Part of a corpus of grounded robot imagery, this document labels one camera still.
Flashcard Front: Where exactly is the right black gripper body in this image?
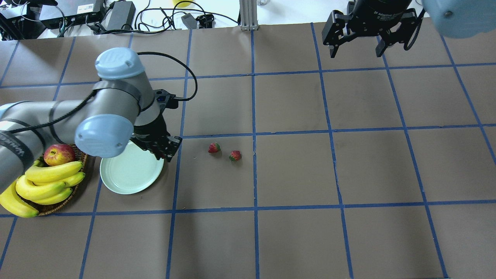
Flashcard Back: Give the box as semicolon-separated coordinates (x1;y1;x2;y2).
321;0;426;51

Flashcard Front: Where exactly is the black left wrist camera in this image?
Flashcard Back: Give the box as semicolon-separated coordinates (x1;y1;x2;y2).
155;90;179;113

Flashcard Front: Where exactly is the light green plate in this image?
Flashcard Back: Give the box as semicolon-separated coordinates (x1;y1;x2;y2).
99;141;165;195

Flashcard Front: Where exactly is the wicker basket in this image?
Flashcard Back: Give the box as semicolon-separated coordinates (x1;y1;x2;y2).
16;144;88;215

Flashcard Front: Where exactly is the strawberry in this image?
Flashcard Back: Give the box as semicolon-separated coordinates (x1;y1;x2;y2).
229;150;242;161
208;142;221;153

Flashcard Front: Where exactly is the black power adapter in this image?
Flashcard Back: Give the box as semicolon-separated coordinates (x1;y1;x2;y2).
106;1;136;31

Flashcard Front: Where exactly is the aluminium frame post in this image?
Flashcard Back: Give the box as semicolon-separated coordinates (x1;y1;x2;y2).
239;0;259;31

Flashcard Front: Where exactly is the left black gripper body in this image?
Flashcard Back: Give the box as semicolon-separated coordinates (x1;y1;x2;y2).
130;116;172;160

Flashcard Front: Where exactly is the yellow tape roll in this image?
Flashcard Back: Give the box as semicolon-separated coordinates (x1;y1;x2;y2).
172;0;194;9

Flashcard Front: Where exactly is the red apple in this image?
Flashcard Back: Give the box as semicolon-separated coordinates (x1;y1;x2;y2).
43;144;76;166

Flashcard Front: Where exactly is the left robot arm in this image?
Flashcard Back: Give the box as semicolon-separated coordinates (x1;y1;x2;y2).
0;47;186;191

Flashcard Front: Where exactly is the black cables bundle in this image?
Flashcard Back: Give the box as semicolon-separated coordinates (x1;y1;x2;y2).
132;0;239;34

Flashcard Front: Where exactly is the yellow banana bunch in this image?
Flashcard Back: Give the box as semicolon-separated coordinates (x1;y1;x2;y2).
0;160;85;218

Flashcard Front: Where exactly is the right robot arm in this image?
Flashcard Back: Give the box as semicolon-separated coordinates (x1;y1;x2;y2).
321;0;496;58

